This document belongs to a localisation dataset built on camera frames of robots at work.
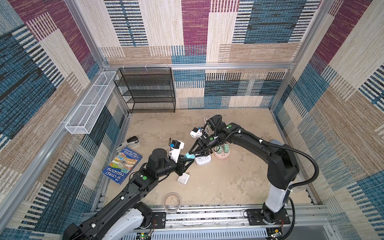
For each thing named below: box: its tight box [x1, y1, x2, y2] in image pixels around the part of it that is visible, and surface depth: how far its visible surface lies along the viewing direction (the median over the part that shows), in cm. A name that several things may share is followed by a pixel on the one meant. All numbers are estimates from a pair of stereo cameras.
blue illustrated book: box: [102, 147, 143, 185], surface depth 91 cm
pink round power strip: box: [213, 146, 231, 160], surface depth 96 cm
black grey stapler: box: [115, 136, 140, 152], surface depth 101 cm
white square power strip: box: [194, 154, 212, 166], surface depth 93 cm
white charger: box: [177, 173, 190, 185], surface depth 85 cm
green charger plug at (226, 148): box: [223, 144, 230, 153], surface depth 94 cm
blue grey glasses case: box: [270, 139, 284, 146], surface depth 104 cm
